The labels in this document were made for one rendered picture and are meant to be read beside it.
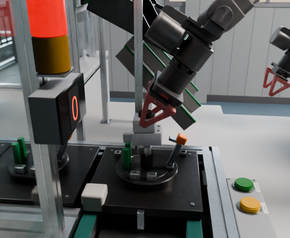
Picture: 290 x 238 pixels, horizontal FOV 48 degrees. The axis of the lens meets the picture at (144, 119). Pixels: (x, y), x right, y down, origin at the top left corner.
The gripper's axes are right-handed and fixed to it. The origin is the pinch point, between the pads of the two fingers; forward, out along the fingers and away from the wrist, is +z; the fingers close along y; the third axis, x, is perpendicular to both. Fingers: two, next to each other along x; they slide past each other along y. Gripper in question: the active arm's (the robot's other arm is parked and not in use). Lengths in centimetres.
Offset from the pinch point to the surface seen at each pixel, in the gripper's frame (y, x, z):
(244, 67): -314, 115, 8
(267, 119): -60, 51, -4
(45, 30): 21.0, -21.3, -11.5
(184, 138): 1.1, 9.2, -1.7
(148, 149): 0.9, 4.6, 5.3
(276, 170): -21.6, 44.7, -0.1
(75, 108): 18.6, -12.8, -2.8
